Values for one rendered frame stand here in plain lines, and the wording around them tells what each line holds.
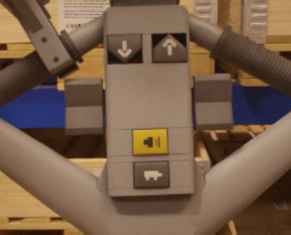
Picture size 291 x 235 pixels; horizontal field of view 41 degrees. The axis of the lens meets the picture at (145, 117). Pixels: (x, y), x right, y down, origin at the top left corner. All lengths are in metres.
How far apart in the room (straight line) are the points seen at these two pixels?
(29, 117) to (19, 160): 0.88
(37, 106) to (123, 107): 0.91
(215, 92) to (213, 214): 0.13
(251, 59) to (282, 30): 0.77
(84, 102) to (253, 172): 0.20
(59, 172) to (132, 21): 0.18
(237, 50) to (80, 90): 0.17
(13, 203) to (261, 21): 0.95
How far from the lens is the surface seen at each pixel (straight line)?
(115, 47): 0.41
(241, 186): 0.43
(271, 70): 0.44
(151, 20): 0.42
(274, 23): 1.19
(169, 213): 0.43
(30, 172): 0.43
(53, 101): 1.28
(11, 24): 1.23
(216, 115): 0.42
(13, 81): 0.44
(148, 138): 0.40
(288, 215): 1.96
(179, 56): 0.41
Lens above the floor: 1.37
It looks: 14 degrees down
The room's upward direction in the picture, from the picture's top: 2 degrees counter-clockwise
